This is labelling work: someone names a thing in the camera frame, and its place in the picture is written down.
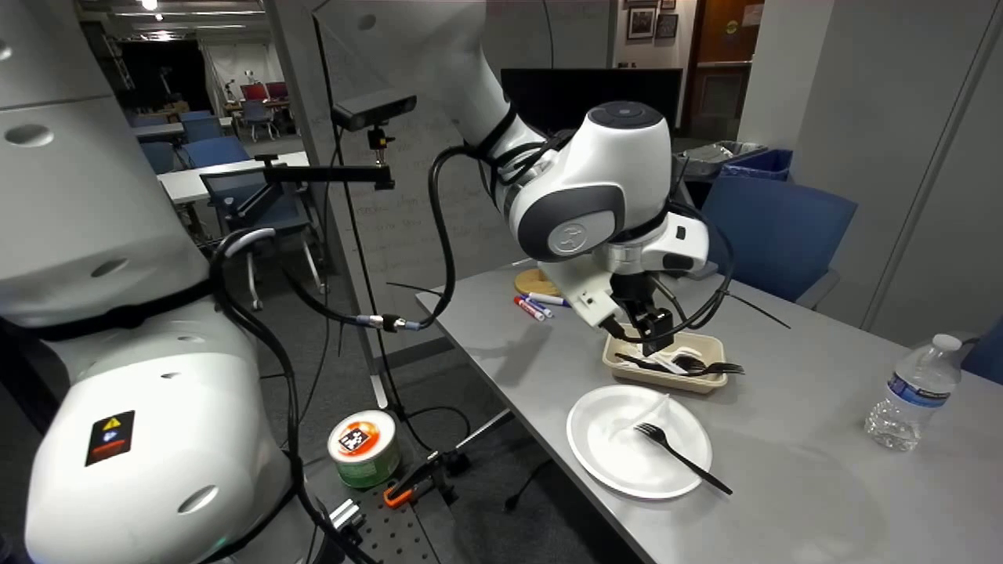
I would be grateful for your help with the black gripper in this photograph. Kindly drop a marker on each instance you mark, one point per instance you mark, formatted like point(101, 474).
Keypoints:
point(642, 292)

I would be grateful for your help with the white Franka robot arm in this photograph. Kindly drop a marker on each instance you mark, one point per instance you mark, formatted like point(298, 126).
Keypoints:
point(134, 449)

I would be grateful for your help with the white foam plate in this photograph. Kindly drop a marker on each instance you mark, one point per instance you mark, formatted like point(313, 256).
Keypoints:
point(616, 442)

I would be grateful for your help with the beige cutlery tray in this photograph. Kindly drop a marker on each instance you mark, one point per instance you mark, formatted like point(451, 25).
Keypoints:
point(691, 383)

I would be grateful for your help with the blue capped marker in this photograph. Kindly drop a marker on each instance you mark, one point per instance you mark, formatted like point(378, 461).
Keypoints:
point(545, 303)

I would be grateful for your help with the red marker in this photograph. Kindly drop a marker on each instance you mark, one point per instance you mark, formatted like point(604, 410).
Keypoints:
point(528, 307)

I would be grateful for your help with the blue office chair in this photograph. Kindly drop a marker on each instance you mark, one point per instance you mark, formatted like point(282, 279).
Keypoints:
point(778, 237)
point(988, 348)

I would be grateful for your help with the blue bin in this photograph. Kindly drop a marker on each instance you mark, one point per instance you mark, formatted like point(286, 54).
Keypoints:
point(757, 161)

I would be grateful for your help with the clear plastic water bottle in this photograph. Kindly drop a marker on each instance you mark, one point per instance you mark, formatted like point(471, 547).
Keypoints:
point(910, 403)

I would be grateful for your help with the orange and black clamp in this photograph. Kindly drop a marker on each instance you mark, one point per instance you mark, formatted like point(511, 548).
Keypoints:
point(410, 483)

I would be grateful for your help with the brown wooden door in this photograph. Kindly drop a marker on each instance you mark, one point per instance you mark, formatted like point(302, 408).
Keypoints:
point(729, 30)

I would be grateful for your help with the small silver metal block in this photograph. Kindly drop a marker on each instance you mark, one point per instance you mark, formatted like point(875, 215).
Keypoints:
point(347, 516)

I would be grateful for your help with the dark blue chair with legs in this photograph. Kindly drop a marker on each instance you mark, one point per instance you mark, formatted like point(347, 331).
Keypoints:
point(266, 205)

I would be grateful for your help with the white background table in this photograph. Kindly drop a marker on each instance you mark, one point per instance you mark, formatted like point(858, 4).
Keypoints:
point(198, 183)

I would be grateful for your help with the blue background chair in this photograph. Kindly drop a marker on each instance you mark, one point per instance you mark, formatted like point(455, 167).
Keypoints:
point(213, 135)

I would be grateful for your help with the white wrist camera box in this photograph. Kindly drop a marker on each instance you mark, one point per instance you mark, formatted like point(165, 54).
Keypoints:
point(589, 303)

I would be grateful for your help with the framed wall picture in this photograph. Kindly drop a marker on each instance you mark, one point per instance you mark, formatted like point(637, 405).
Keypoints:
point(640, 23)
point(665, 25)

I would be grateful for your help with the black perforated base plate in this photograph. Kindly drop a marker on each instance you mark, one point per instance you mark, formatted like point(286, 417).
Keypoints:
point(408, 535)

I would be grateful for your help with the black camera on stand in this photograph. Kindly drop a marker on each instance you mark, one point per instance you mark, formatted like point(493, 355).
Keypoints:
point(373, 107)

